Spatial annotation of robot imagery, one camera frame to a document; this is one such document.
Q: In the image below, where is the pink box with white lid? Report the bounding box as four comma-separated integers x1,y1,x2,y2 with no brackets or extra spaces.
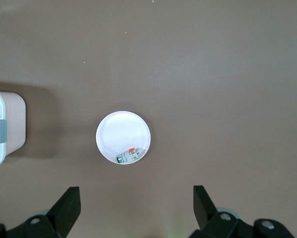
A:
0,86,27,171

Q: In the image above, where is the pale pink round plate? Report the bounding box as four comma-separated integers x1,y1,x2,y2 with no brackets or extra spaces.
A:
95,111,151,166

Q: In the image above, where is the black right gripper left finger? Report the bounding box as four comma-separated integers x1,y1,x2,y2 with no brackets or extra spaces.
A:
21,186,81,238

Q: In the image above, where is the white switch with orange tab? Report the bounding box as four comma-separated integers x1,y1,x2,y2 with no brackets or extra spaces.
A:
116,147,142,164

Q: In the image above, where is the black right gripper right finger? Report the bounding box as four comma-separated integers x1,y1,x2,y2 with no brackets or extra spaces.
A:
190,185,254,238

